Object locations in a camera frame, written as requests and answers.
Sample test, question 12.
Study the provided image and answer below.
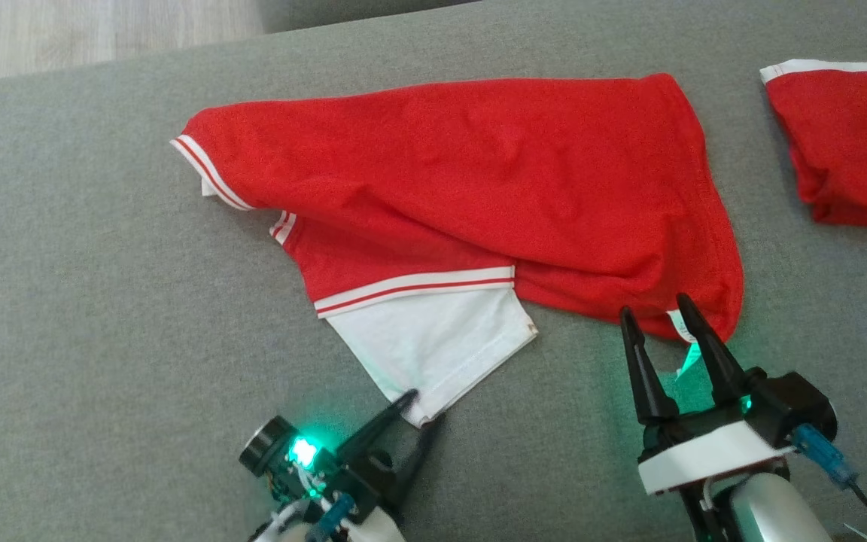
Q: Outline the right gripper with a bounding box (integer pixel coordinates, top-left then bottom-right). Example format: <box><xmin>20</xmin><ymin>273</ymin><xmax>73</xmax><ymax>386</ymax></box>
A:
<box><xmin>620</xmin><ymin>294</ymin><xmax>839</xmax><ymax>496</ymax></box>

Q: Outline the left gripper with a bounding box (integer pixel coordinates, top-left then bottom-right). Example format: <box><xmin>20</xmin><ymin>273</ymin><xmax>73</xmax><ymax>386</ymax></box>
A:
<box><xmin>238</xmin><ymin>389</ymin><xmax>447</xmax><ymax>542</ymax></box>

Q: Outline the red and white jersey shirt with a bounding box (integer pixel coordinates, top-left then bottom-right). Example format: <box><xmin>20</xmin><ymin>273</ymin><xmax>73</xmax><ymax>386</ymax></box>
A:
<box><xmin>170</xmin><ymin>72</ymin><xmax>744</xmax><ymax>428</ymax></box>

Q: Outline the red basketball shorts number 23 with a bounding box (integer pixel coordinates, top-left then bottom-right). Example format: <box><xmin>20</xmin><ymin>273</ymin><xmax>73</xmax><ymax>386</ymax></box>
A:
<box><xmin>759</xmin><ymin>59</ymin><xmax>867</xmax><ymax>242</ymax></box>

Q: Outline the large grey sofa seat cushion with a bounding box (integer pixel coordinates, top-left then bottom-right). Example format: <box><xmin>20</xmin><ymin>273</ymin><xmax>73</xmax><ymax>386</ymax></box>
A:
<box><xmin>0</xmin><ymin>0</ymin><xmax>867</xmax><ymax>542</ymax></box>

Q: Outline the small grey sofa cushion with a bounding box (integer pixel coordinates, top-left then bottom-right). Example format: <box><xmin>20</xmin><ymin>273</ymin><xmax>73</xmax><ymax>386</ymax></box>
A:
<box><xmin>257</xmin><ymin>0</ymin><xmax>479</xmax><ymax>35</ymax></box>

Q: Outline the left gripper blue plug cable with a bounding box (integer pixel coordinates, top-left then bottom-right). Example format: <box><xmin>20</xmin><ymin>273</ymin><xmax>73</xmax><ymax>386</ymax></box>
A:
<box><xmin>304</xmin><ymin>493</ymin><xmax>357</xmax><ymax>542</ymax></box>

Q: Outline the gripper blue plug cable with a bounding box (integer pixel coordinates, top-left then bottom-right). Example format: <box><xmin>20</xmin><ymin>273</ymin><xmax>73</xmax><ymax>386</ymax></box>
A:
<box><xmin>793</xmin><ymin>423</ymin><xmax>867</xmax><ymax>537</ymax></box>
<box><xmin>304</xmin><ymin>493</ymin><xmax>357</xmax><ymax>542</ymax></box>

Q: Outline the right gripper blue plug cable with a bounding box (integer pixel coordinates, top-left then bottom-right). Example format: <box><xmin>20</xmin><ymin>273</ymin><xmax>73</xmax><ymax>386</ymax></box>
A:
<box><xmin>793</xmin><ymin>423</ymin><xmax>867</xmax><ymax>537</ymax></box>

